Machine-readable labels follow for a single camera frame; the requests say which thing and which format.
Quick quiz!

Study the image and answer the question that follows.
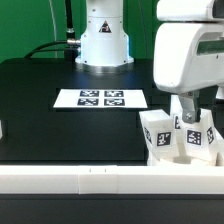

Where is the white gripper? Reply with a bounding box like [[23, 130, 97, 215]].
[[153, 23, 224, 124]]

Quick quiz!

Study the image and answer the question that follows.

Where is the white round stool seat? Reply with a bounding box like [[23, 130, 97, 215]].
[[147, 153, 224, 167]]

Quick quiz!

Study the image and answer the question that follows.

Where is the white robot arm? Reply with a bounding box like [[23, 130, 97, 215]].
[[76, 0, 224, 123]]

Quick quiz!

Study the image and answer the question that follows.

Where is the white marker sheet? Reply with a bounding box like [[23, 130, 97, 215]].
[[54, 89, 147, 109]]

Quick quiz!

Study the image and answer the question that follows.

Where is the white block at left edge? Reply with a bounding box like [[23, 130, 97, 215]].
[[0, 120, 3, 139]]

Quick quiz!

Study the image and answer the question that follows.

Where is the white front fence bar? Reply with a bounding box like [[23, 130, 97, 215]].
[[0, 165, 224, 195]]

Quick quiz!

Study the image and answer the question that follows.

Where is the black cable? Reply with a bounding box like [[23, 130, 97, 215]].
[[23, 0, 82, 60]]

